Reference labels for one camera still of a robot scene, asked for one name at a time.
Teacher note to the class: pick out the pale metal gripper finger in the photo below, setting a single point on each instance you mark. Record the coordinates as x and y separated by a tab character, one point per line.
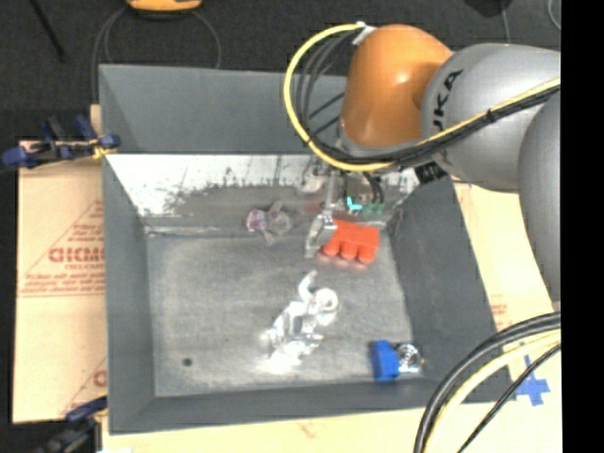
319	237

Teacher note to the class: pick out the red toy block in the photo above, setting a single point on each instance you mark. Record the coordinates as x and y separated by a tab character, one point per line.
355	242

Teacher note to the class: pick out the purple clear plastic toy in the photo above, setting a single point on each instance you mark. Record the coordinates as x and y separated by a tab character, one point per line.
267	221

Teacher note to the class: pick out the clear plastic packet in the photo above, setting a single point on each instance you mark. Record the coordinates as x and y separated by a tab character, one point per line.
300	324

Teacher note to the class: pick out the grey metal bin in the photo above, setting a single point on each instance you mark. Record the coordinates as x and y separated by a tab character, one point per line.
226	290

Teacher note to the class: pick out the blue and silver small object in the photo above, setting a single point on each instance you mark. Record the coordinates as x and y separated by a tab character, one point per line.
388	359

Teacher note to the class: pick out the brown cardboard board red print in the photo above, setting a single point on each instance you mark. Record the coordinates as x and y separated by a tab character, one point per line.
56	328

